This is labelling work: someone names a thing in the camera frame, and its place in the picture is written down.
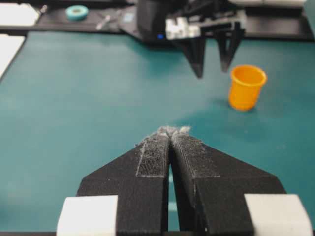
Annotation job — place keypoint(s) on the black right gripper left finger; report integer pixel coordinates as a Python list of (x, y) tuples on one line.
[(126, 197)]

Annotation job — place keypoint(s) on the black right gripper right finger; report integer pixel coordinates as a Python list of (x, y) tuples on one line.
[(223, 196)]

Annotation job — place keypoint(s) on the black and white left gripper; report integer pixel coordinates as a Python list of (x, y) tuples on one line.
[(186, 24)]

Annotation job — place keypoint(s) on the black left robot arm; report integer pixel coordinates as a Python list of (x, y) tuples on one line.
[(150, 18)]

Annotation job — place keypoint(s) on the orange plastic cup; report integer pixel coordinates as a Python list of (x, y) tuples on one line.
[(246, 84)]

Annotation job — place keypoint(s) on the teal tape roll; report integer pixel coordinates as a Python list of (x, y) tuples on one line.
[(76, 12)]

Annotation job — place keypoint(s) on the white paper sheet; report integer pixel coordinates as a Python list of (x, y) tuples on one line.
[(9, 47)]

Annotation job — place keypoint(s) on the black table edge rail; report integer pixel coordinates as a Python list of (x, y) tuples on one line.
[(19, 19)]

